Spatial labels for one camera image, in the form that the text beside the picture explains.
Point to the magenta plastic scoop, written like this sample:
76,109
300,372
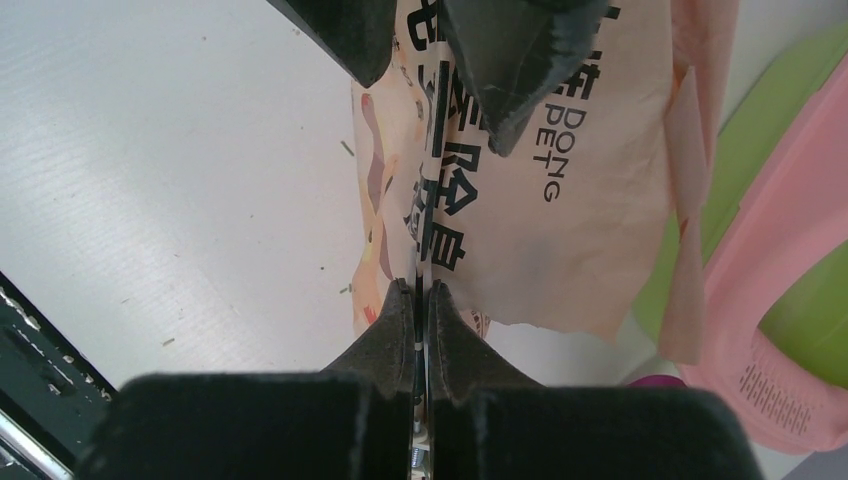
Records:
658,380

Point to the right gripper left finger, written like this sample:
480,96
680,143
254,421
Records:
351,420

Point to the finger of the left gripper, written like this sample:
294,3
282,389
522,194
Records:
356,34
512,54

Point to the cat litter bag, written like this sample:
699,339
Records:
564,232

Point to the torn white bag strip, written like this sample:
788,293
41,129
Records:
420,446

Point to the pink green litter box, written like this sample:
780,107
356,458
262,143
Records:
774,243

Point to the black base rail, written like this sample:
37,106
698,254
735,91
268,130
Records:
52,397

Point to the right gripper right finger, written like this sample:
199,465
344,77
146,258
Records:
488,420

